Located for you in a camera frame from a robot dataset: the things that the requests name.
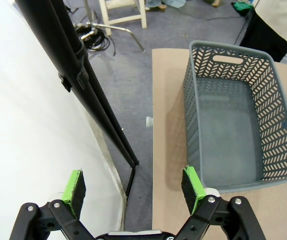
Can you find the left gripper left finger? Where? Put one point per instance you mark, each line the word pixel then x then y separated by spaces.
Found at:
pixel 76 192

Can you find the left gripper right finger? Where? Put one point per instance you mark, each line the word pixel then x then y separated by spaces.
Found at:
pixel 191 190

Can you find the grey plastic lattice basket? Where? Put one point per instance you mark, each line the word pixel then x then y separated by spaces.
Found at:
pixel 228 130

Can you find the white backdrop sheet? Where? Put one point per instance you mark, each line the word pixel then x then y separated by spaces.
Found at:
pixel 21 100

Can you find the black backdrop stand poles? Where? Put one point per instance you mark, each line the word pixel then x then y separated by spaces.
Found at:
pixel 66 50

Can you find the black cloth drape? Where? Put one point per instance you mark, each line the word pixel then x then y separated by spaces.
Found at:
pixel 263 37

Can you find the chrome light stand leg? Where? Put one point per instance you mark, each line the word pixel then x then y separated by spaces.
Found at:
pixel 123 28

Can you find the white wooden stool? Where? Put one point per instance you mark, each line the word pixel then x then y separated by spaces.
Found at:
pixel 103 15

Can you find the person in blue jeans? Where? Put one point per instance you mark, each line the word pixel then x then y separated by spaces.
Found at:
pixel 173 3

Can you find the bright green cloth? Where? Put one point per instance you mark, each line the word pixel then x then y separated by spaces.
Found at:
pixel 241 6

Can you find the cream fabric panel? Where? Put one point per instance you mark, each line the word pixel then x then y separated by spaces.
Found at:
pixel 283 20

